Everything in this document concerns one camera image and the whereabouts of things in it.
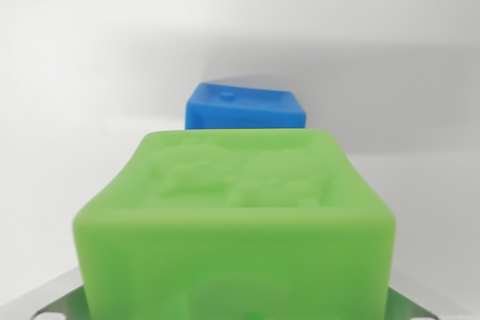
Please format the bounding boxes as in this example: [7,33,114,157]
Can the gripper right finger with silver black pad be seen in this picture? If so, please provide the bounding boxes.
[385,283,480,320]

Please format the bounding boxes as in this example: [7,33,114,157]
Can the green embossed cube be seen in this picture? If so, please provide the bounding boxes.
[72,128,397,320]

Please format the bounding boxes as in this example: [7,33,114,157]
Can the gripper left finger with silver black pad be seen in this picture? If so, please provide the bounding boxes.
[0,265,88,320]

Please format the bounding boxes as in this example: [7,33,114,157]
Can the blue embossed cube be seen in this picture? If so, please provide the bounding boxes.
[183,82,308,132]

